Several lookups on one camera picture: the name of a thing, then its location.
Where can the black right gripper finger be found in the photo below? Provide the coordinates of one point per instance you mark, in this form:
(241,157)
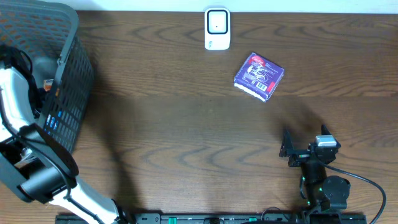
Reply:
(324,130)
(287,144)

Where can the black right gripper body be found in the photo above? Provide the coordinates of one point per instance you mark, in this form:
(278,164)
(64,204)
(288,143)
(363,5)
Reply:
(300,157)

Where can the purple snack package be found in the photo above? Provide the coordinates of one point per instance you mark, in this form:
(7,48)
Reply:
(259,77)

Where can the orange tissue pack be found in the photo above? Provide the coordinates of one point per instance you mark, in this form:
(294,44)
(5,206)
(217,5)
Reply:
(47,87)

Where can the blue snack bar wrapper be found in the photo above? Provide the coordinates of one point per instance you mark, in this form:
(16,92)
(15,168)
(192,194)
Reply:
(53,121)

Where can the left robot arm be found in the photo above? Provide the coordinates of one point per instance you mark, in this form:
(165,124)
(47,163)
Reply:
(36,162)

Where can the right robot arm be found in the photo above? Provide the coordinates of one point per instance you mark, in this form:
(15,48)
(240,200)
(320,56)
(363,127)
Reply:
(326,195)

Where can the white barcode scanner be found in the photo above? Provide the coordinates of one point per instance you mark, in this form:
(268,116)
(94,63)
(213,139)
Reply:
(217,28)

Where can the grey plastic mesh basket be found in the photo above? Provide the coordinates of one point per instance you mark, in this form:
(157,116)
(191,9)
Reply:
(47,33)

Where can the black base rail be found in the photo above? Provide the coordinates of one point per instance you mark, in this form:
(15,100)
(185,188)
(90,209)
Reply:
(273,217)

